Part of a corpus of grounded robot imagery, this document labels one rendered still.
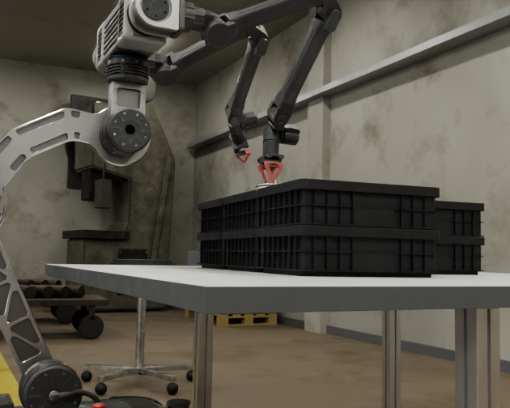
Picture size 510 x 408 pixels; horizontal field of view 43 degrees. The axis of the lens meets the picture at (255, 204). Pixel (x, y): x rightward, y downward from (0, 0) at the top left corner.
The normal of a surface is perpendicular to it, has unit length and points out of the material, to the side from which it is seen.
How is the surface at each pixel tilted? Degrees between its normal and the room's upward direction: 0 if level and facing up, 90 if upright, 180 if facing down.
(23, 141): 90
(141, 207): 90
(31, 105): 90
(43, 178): 90
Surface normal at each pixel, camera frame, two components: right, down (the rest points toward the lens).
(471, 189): -0.90, -0.05
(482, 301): 0.44, -0.07
